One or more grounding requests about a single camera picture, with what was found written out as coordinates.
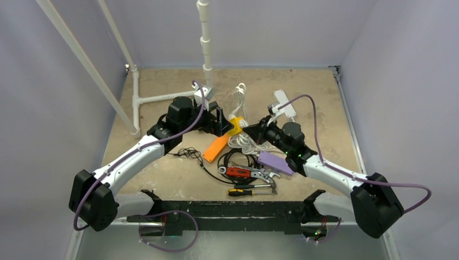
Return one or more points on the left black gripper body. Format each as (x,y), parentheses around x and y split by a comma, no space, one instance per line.
(205,123)

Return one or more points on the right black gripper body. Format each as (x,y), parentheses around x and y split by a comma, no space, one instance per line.
(261,131)

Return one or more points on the yellow cube socket adapter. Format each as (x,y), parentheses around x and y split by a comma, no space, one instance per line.
(235,121)

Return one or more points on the orange power strip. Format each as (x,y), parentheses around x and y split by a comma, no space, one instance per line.
(216,147)

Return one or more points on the white power strip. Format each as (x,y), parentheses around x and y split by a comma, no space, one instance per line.
(282,99)

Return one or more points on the purple power strip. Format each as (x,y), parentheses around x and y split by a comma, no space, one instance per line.
(274,162)

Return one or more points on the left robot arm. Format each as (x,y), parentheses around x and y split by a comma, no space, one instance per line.
(93,196)

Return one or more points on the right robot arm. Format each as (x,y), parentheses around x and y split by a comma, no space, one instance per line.
(367,200)

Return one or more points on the red adjustable wrench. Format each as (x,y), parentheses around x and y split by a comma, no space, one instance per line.
(235,170)

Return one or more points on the small claw hammer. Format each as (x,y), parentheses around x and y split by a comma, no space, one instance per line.
(271,184)

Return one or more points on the yellow black screwdriver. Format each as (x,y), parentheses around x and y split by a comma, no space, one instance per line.
(240,193)

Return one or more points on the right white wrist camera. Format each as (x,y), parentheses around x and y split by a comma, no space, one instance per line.
(275,111)

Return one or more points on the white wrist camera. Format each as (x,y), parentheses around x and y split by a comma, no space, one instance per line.
(202,92)
(275,111)

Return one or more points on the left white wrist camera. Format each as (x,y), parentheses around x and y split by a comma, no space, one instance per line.
(202,92)

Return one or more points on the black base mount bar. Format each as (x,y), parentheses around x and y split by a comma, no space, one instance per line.
(289,217)

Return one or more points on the white PVC pipe frame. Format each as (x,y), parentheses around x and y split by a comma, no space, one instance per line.
(133,125)

